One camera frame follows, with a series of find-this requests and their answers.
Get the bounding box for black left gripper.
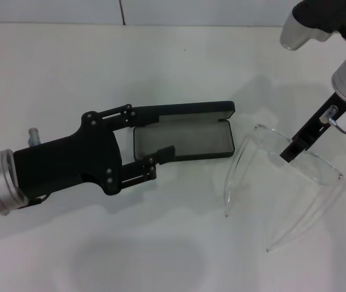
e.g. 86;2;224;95
13;104;177;210

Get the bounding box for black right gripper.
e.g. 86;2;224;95
279;92;346;165

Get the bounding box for black glasses case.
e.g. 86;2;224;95
132;100;236;162

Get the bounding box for clear white glasses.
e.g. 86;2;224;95
223;123;344;253

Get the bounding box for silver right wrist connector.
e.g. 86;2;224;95
320;105;338;124

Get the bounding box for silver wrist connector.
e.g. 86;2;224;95
27;127;42;147
320;105;338;124

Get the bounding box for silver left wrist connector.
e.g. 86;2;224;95
27;127;42;147

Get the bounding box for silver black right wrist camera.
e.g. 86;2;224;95
279;0;346;51

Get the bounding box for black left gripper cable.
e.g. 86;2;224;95
17;194;51;210

